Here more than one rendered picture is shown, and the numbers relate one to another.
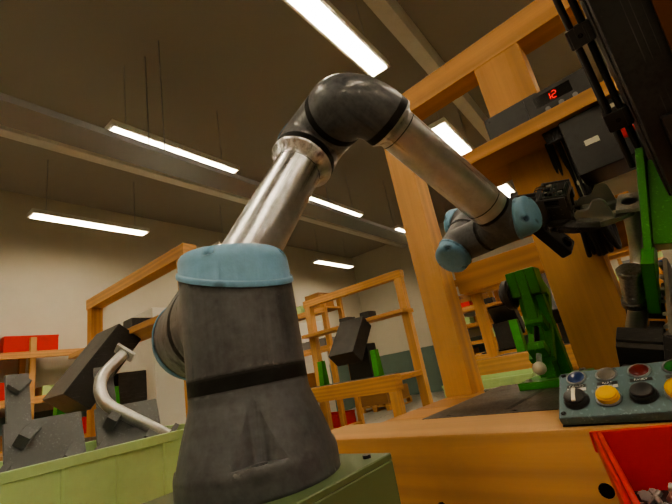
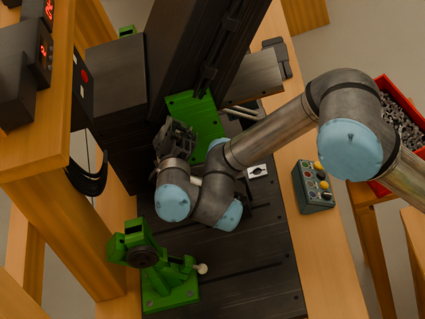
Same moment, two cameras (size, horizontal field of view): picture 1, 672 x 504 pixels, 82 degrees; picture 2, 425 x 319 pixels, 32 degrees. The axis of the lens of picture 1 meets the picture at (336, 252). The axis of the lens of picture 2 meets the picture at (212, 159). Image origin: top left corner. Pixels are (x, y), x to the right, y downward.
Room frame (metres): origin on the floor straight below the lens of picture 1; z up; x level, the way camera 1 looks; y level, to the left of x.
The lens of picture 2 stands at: (1.29, 0.66, 2.48)
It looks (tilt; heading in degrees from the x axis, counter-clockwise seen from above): 47 degrees down; 242
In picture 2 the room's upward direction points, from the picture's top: 24 degrees counter-clockwise
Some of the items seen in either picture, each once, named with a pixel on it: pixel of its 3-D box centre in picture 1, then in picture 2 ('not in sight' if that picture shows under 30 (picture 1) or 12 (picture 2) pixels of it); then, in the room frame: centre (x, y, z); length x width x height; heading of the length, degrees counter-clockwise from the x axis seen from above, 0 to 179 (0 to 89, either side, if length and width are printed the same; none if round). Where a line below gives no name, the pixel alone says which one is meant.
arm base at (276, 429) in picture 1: (254, 424); not in sight; (0.40, 0.11, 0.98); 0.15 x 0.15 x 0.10
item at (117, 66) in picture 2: not in sight; (136, 115); (0.67, -0.83, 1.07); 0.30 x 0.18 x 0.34; 50
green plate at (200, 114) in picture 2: (670, 208); (197, 117); (0.63, -0.56, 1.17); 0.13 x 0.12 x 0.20; 50
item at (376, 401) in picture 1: (385, 397); not in sight; (10.11, -0.52, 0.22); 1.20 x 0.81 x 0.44; 148
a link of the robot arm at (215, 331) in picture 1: (237, 307); not in sight; (0.41, 0.11, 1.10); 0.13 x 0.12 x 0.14; 36
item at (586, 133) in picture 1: (611, 139); (58, 87); (0.86, -0.71, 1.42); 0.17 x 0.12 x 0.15; 50
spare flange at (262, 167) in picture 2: not in sight; (257, 171); (0.56, -0.50, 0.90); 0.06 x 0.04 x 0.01; 140
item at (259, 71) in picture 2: not in sight; (211, 88); (0.50, -0.65, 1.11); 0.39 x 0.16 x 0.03; 140
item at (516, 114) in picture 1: (516, 121); (13, 89); (0.98, -0.58, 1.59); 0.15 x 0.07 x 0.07; 50
